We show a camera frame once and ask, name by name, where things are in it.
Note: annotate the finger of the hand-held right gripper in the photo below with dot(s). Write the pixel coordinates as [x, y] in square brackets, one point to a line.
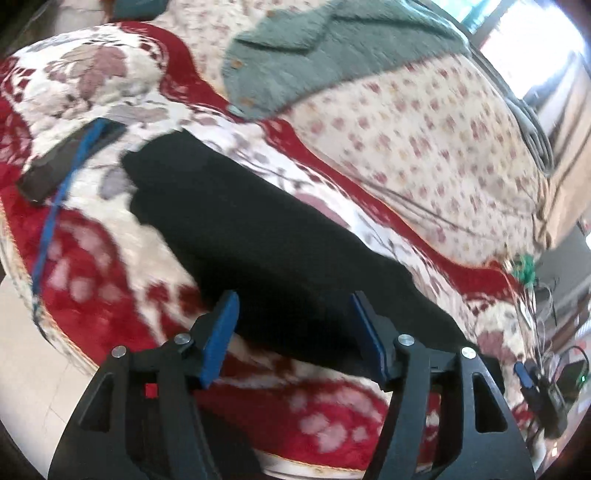
[525, 378]

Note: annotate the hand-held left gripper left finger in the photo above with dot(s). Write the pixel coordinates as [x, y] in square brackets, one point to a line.
[221, 337]

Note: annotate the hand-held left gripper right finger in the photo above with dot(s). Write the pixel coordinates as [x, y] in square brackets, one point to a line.
[369, 337]

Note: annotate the black pants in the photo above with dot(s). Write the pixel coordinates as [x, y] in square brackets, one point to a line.
[254, 240]

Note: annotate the green small object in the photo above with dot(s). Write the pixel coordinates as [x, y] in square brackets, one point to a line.
[526, 268]

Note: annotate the red floral plush blanket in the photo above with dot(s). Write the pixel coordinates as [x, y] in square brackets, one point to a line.
[92, 277]

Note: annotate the cream floral quilt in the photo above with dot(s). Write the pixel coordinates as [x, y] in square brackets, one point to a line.
[415, 138]

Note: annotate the black flat device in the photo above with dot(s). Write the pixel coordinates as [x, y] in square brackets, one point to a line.
[55, 166]

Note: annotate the teal fleece jacket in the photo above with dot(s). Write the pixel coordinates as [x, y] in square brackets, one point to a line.
[323, 55]

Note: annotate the window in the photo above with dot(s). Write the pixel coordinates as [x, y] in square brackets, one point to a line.
[521, 50]

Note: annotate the blue bag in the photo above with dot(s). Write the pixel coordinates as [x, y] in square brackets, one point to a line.
[138, 5]

